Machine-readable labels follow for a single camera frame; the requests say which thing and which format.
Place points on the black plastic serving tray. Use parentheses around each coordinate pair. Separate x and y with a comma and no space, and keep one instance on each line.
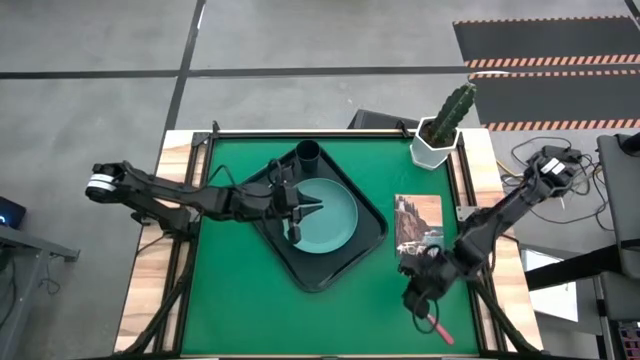
(330,270)

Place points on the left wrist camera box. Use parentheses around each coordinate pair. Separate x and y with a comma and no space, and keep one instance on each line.
(285,187)

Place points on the grey desk beside table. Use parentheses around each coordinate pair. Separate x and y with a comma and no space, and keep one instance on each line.
(622,200)

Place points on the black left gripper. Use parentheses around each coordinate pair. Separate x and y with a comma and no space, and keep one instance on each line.
(294,232)

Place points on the black aluminium table frame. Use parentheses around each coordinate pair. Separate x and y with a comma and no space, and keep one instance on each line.
(207,150)

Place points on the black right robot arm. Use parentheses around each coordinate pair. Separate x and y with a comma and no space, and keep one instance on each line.
(500,215)

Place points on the teal round plate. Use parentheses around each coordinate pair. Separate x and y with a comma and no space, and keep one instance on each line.
(335,215)

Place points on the green table mat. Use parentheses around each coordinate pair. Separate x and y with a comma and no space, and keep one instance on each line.
(240,310)

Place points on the black mat with hazard stripes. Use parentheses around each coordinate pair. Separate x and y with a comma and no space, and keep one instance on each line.
(545,40)
(550,100)

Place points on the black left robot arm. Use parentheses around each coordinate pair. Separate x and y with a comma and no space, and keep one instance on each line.
(165,192)

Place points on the grey side table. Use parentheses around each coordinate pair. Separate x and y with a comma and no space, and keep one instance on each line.
(25,250)

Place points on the grey metal bracket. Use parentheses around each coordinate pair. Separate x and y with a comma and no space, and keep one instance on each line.
(465,212)

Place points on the black object behind table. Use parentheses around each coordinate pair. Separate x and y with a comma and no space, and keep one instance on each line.
(380,120)

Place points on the white hexagonal planter pot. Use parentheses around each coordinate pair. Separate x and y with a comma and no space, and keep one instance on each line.
(425,157)

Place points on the green cactus plant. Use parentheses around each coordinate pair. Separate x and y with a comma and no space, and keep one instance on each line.
(455,110)

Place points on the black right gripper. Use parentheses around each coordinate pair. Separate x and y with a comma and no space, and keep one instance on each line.
(430,272)

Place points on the dark plastic cup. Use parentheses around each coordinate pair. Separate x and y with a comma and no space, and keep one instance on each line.
(308,157)

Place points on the picture book with lighthouse cover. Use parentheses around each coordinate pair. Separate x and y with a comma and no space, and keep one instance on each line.
(417,220)

